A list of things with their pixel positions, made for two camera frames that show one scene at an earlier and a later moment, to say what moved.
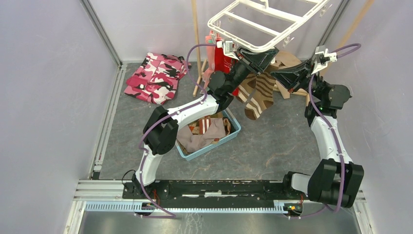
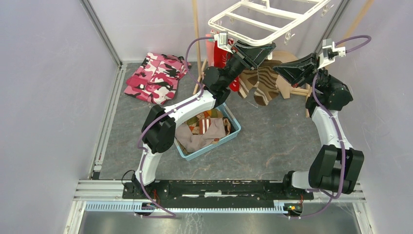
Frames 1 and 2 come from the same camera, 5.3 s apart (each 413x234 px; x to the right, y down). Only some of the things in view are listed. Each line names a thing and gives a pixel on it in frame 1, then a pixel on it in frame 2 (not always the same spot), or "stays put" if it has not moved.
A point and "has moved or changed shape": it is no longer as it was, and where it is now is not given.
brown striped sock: (247, 87) stays put
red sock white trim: (222, 63) stays put
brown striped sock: (263, 97) has moved or changed shape
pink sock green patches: (210, 39) stays put
